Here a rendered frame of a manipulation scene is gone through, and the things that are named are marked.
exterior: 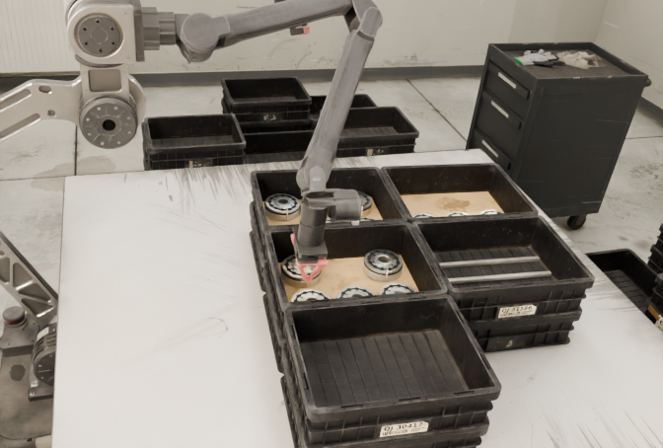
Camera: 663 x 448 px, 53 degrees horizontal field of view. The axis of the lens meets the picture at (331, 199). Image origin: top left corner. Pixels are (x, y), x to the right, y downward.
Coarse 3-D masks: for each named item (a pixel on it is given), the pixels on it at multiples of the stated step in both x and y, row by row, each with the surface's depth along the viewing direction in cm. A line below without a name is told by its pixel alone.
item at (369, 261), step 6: (372, 252) 181; (378, 252) 181; (384, 252) 182; (390, 252) 181; (366, 258) 178; (372, 258) 178; (396, 258) 180; (366, 264) 176; (372, 264) 176; (378, 264) 176; (396, 264) 177; (402, 264) 177; (378, 270) 174; (384, 270) 174; (390, 270) 174; (396, 270) 175
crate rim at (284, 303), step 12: (288, 228) 174; (336, 228) 177; (348, 228) 177; (360, 228) 178; (408, 228) 180; (264, 240) 172; (420, 252) 172; (276, 264) 161; (432, 264) 167; (276, 276) 157; (276, 288) 157; (444, 288) 160; (312, 300) 152; (324, 300) 152; (336, 300) 152; (348, 300) 153; (360, 300) 153
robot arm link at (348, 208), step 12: (312, 168) 143; (312, 180) 143; (324, 180) 143; (312, 192) 144; (324, 192) 146; (336, 192) 146; (348, 192) 147; (336, 204) 145; (348, 204) 146; (360, 204) 146; (336, 216) 145; (348, 216) 146
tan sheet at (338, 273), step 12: (336, 264) 180; (348, 264) 180; (360, 264) 181; (324, 276) 175; (336, 276) 175; (348, 276) 176; (360, 276) 176; (408, 276) 178; (288, 288) 170; (300, 288) 170; (312, 288) 170; (324, 288) 171; (336, 288) 171; (372, 288) 173; (288, 300) 166
